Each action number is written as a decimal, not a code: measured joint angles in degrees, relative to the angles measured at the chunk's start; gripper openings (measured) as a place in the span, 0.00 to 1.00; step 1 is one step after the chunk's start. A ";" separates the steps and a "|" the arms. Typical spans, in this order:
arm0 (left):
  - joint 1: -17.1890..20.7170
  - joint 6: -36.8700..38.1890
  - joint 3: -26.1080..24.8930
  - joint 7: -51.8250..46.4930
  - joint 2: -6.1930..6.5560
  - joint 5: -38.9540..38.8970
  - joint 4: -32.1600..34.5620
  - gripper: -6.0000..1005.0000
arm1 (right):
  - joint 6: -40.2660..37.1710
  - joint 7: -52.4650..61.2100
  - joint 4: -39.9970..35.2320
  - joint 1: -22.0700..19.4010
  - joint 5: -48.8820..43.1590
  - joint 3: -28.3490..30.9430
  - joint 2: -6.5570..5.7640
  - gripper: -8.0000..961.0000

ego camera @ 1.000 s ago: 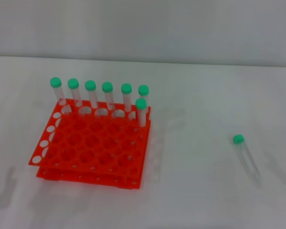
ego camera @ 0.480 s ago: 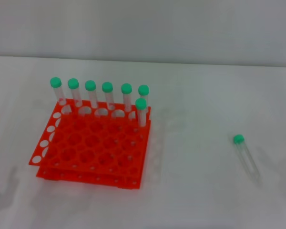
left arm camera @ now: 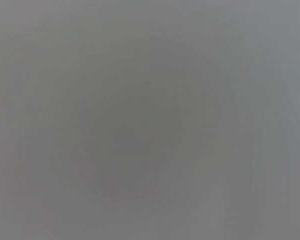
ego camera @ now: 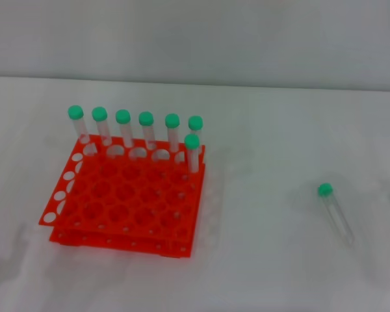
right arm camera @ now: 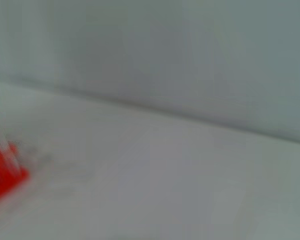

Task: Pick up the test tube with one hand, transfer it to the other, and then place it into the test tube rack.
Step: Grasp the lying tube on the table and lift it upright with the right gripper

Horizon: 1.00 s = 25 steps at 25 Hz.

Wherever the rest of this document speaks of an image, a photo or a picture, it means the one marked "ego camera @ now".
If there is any orange-red test tube rack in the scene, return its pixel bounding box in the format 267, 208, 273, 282
38, 135, 206, 259

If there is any clear tube with green cap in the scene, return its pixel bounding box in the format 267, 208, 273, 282
138, 111, 157, 151
187, 116, 205, 155
317, 183, 356, 246
91, 106, 113, 147
67, 105, 89, 144
164, 113, 181, 153
184, 133, 201, 173
114, 109, 134, 149

